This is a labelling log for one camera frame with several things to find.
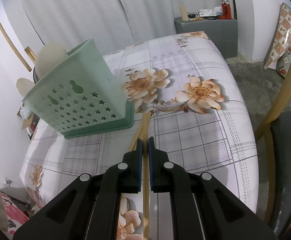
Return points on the white curtain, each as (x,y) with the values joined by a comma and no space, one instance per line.
(112,24)

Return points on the red thermos bottle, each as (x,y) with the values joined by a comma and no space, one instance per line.
(226,9)

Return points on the mint green utensil holder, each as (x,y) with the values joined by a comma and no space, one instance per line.
(80,96)

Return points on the floral plaid tablecloth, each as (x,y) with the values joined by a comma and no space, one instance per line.
(199,119)

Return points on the wall power outlet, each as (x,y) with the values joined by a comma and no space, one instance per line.
(7,181)

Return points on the cardboard tube roll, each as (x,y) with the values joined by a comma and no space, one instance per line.
(183,12)

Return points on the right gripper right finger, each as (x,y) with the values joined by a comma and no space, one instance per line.
(201,206)

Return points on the cream plastic rice paddle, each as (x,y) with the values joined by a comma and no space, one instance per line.
(24,86)

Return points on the wooden chair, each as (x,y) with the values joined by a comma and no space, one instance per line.
(276,130)

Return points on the grey side cabinet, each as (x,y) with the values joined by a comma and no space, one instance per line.
(223,33)

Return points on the patterned folded board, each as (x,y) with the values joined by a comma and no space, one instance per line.
(278,56)

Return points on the pink floral bag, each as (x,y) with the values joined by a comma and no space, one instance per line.
(16,218)

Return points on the open cardboard box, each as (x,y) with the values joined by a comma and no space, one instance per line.
(29,120)

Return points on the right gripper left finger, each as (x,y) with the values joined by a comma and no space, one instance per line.
(89,207)

